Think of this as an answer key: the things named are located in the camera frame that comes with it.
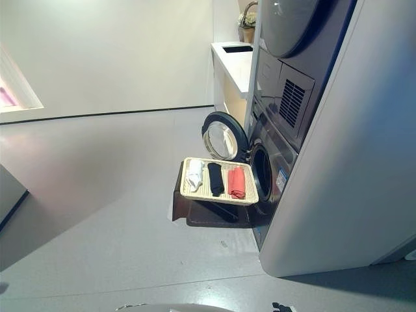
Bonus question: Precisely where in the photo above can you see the potted white flowers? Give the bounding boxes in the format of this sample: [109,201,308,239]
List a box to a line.
[237,12,257,43]

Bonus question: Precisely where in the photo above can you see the white counter cabinet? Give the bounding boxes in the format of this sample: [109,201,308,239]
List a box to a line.
[210,42,261,131]

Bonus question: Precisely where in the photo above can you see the red cloth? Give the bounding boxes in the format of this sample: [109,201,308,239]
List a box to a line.
[227,167,246,200]

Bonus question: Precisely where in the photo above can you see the cream wicker tray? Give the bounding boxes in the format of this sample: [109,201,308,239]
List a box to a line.
[179,157,260,205]

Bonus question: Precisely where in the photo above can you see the grey cabinet side panel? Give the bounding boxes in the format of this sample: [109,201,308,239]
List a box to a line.
[259,0,416,278]

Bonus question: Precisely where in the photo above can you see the blue white washer sticker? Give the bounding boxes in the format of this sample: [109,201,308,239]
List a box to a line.
[276,170,289,190]

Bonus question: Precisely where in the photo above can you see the white cloth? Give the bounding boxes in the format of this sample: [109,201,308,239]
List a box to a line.
[185,159,205,192]

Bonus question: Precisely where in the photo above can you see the round glass washer door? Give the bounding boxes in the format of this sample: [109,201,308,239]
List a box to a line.
[201,111,251,163]

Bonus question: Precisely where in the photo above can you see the round dryer door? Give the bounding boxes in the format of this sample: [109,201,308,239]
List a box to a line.
[259,0,352,59]

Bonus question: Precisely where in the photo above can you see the silver robot torso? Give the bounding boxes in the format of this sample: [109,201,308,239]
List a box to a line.
[115,302,228,312]

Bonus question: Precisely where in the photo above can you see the dark grey stacked dryer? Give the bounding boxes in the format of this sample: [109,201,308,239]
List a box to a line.
[252,0,358,153]

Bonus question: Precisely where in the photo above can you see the dark grey washing machine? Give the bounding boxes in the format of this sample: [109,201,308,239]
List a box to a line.
[248,94,302,253]

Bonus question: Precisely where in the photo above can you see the white cabinet pillar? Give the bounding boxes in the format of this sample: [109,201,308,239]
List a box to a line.
[243,0,266,136]

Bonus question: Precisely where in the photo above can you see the black cloth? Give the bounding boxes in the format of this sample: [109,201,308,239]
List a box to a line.
[207,162,225,197]

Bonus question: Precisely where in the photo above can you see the dark brown stool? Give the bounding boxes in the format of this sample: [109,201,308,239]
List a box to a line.
[171,161,261,228]

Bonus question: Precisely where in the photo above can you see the black rectangular sink basin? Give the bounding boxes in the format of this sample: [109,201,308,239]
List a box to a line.
[222,45,254,54]

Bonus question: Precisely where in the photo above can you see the grey cabinet with dark edge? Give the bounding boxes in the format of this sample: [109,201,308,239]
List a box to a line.
[0,164,30,231]

